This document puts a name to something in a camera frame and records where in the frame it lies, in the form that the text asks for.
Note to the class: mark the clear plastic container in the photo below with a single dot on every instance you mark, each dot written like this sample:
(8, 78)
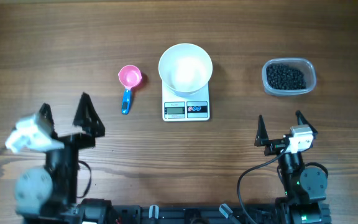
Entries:
(300, 63)

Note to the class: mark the pink scoop with blue handle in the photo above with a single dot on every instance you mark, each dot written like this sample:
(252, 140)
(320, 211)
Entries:
(129, 76)

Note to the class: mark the white digital kitchen scale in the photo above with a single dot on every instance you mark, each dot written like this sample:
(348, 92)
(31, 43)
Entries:
(180, 107)

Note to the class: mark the black mounting rail base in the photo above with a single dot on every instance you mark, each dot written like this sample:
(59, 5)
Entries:
(213, 214)

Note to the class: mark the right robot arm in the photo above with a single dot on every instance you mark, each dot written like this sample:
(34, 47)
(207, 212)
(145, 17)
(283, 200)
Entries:
(305, 184)

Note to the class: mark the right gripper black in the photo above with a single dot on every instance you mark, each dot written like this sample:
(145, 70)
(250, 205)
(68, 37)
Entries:
(273, 145)

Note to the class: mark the white bowl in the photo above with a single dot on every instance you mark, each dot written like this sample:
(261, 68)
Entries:
(185, 68)

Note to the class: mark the black beans pile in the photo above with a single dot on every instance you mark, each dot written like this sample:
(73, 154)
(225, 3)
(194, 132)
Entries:
(284, 77)

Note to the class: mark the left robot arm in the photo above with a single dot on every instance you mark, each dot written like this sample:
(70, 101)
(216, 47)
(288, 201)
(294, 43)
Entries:
(49, 193)

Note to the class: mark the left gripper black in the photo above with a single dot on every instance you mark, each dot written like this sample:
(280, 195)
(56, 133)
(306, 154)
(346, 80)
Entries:
(96, 127)

